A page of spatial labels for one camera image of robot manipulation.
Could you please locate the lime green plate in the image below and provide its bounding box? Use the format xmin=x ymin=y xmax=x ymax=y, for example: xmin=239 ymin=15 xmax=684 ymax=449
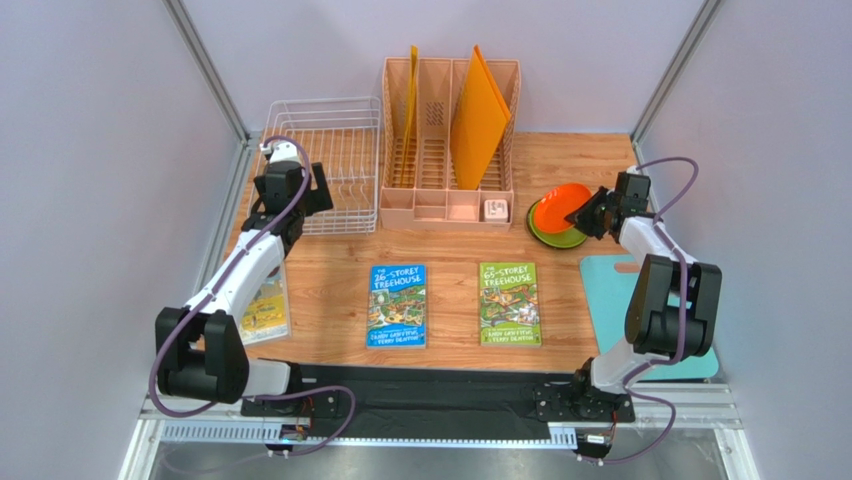
xmin=527 ymin=201 xmax=587 ymax=250

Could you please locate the thin orange folder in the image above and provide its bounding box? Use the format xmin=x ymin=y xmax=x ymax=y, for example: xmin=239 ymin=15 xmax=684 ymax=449
xmin=401 ymin=45 xmax=419 ymax=187

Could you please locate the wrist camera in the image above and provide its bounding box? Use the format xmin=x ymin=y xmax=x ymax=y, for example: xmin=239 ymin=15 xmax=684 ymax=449
xmin=260 ymin=140 xmax=301 ymax=165
xmin=614 ymin=171 xmax=651 ymax=201

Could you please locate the large orange folder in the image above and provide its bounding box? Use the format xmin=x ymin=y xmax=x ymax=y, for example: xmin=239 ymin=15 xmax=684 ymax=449
xmin=450 ymin=44 xmax=511 ymax=190

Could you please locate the pink plastic file organizer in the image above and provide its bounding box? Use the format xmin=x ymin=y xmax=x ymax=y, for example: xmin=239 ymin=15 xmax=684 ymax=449
xmin=379 ymin=57 xmax=515 ymax=233

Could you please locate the aluminium frame rail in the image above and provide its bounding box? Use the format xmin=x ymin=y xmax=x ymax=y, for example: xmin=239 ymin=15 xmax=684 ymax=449
xmin=142 ymin=382 xmax=742 ymax=449

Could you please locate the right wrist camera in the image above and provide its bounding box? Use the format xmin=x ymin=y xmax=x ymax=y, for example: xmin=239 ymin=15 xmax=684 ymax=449
xmin=614 ymin=171 xmax=651 ymax=201

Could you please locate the white wire dish rack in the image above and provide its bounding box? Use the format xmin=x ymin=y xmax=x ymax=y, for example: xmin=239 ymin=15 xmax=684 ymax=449
xmin=243 ymin=96 xmax=382 ymax=235

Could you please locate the blue treehouse book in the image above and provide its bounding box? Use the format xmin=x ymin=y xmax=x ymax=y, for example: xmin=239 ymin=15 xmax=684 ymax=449
xmin=365 ymin=264 xmax=428 ymax=349

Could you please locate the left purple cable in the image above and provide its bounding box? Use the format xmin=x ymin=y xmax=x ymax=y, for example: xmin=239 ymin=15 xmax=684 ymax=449
xmin=147 ymin=135 xmax=357 ymax=459

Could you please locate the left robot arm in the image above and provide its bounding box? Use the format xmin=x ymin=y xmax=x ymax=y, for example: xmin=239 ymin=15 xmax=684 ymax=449
xmin=149 ymin=161 xmax=333 ymax=405

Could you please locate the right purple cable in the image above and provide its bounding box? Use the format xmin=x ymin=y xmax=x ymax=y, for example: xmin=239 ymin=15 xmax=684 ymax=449
xmin=575 ymin=156 xmax=700 ymax=466

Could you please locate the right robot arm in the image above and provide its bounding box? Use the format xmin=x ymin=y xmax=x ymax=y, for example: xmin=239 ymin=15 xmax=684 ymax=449
xmin=526 ymin=176 xmax=723 ymax=421

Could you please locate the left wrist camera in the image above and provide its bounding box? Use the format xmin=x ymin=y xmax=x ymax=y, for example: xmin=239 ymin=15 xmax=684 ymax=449
xmin=260 ymin=140 xmax=301 ymax=165

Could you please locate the red floral plate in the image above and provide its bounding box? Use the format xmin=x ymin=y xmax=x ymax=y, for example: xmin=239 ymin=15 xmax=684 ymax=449
xmin=525 ymin=210 xmax=541 ymax=242

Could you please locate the teal cutting board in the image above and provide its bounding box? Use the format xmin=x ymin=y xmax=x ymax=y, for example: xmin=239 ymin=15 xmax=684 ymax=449
xmin=580 ymin=254 xmax=719 ymax=381

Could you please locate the yellow book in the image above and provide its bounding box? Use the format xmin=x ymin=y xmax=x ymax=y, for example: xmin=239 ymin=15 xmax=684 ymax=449
xmin=238 ymin=266 xmax=292 ymax=346

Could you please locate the purple cable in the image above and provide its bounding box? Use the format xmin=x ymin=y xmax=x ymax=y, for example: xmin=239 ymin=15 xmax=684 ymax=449
xmin=147 ymin=135 xmax=357 ymax=459
xmin=575 ymin=156 xmax=700 ymax=466

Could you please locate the orange plate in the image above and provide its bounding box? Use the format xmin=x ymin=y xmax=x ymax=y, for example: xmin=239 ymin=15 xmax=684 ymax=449
xmin=533 ymin=183 xmax=592 ymax=234

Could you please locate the white power adapter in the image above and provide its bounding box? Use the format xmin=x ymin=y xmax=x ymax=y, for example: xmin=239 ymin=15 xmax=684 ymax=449
xmin=482 ymin=199 xmax=510 ymax=223

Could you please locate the green treehouse book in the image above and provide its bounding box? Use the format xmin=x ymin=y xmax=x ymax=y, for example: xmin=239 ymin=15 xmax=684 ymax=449
xmin=478 ymin=262 xmax=542 ymax=347

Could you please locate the black base mat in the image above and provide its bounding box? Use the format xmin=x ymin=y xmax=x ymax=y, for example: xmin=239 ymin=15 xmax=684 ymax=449
xmin=241 ymin=364 xmax=636 ymax=440

